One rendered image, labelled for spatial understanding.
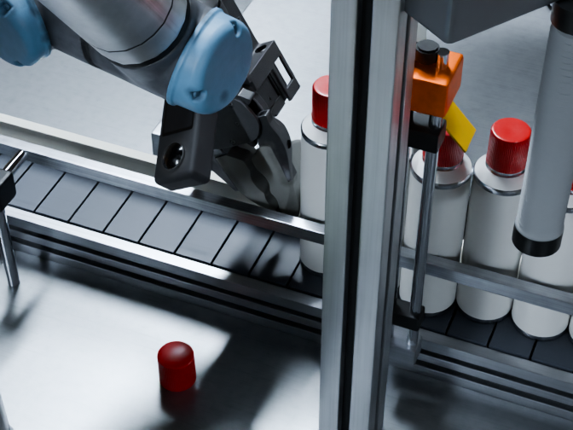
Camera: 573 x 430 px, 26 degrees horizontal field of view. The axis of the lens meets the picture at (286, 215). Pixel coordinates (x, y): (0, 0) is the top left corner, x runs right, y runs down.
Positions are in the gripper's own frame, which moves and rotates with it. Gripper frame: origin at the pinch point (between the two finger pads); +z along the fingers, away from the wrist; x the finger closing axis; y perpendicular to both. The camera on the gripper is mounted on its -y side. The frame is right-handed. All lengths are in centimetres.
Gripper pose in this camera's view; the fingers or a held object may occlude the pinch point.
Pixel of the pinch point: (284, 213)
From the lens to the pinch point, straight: 114.1
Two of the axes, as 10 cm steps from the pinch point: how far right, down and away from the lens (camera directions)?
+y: 3.8, -6.3, 6.8
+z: 4.6, 7.6, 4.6
